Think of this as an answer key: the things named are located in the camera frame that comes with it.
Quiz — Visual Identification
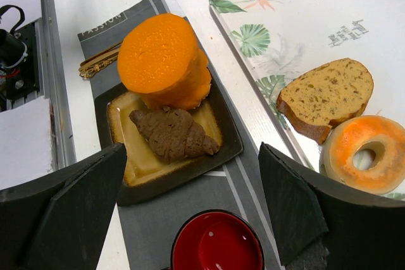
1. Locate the orange glazed donut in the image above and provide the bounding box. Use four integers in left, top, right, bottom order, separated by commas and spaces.
320, 115, 404, 195

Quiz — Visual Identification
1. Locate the speckled bread slice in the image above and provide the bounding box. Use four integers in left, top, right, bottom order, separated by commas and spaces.
277, 58, 374, 145

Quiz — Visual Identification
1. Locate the red enamel mug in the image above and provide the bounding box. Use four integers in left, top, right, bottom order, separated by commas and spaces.
168, 209, 265, 269

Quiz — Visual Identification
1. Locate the leaf pattern serving tray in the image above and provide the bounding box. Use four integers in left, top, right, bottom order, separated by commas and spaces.
209, 0, 404, 170

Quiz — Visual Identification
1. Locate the square brown ceramic plate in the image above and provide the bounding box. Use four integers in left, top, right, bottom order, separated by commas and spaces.
94, 80, 244, 206

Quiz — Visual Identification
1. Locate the aluminium table rail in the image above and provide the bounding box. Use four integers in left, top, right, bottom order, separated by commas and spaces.
40, 0, 76, 169

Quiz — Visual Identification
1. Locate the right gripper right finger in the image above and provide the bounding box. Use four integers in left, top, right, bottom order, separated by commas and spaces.
259, 144, 404, 269

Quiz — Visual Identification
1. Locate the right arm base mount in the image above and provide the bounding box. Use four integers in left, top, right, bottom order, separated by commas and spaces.
1, 4, 40, 111

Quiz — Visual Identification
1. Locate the grey striped placemat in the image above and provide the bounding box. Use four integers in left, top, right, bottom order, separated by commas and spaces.
78, 0, 281, 269

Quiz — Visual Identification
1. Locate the round orange cake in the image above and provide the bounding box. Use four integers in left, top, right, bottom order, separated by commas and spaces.
117, 13, 211, 110

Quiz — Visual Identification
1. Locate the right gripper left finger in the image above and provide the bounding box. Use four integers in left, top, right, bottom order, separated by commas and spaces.
1, 143, 127, 269

